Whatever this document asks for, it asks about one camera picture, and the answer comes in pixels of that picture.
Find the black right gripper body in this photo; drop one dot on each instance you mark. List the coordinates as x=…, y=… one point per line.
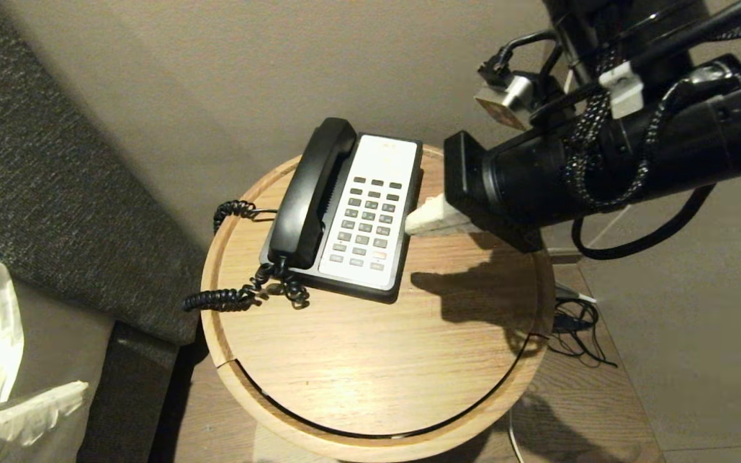
x=464, y=173

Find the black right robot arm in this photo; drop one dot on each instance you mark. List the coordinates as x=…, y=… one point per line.
x=698, y=135

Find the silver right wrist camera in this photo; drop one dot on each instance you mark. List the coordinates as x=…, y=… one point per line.
x=505, y=96

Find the grey fabric headboard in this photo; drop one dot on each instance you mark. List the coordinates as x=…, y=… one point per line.
x=55, y=161

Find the dark fabric bed base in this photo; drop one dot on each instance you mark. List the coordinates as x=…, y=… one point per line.
x=132, y=411

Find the beige mattress cover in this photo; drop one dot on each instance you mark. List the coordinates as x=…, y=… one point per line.
x=68, y=347

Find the black and white telephone base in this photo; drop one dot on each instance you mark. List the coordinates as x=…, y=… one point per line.
x=370, y=212

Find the black telephone handset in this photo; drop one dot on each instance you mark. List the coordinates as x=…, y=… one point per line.
x=309, y=193

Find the round wooden side table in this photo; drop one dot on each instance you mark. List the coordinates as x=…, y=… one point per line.
x=377, y=360

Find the right gripper white taped finger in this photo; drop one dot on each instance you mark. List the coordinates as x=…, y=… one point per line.
x=438, y=218

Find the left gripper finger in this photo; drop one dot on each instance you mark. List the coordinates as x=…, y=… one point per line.
x=29, y=427
x=36, y=406

